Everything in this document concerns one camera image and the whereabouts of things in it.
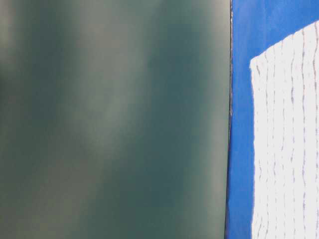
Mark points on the white blue-striped towel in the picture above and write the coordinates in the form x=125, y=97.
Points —
x=285, y=85

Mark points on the blue table cloth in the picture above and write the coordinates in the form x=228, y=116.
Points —
x=255, y=25

